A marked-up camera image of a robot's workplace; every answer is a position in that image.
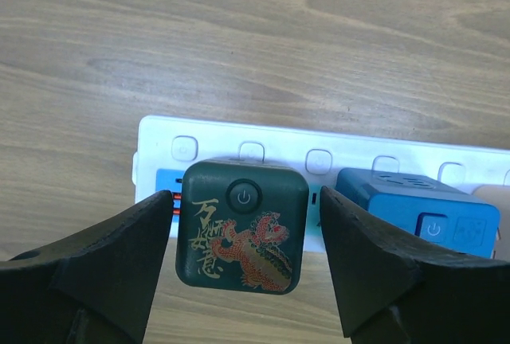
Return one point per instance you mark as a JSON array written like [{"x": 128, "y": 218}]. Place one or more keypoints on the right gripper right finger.
[{"x": 394, "y": 287}]

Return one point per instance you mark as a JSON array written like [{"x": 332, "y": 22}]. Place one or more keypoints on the dark green cube adapter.
[{"x": 241, "y": 226}]

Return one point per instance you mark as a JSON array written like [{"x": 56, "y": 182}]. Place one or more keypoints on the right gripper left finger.
[{"x": 95, "y": 286}]

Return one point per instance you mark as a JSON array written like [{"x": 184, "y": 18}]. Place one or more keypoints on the blue cube plug adapter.
[{"x": 424, "y": 207}]

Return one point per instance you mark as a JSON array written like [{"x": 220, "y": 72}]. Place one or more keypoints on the white multicolour power strip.
[{"x": 167, "y": 146}]

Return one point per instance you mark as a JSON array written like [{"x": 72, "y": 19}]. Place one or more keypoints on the orange cube plug adapter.
[{"x": 499, "y": 197}]

